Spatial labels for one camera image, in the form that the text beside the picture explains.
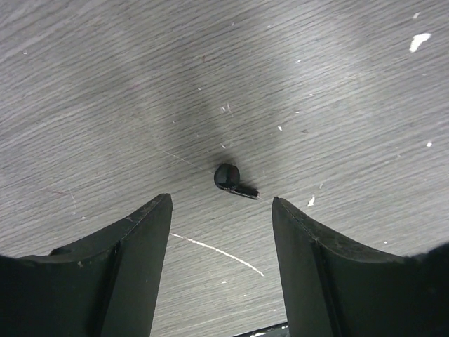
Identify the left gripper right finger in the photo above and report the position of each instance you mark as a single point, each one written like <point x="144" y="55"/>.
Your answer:
<point x="335" y="286"/>

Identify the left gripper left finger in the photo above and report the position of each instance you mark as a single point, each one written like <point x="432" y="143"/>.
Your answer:
<point x="105" y="284"/>

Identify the black earbud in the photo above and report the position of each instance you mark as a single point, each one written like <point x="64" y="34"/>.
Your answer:
<point x="227" y="178"/>

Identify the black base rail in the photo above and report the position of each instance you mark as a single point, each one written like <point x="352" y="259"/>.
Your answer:
<point x="279" y="330"/>

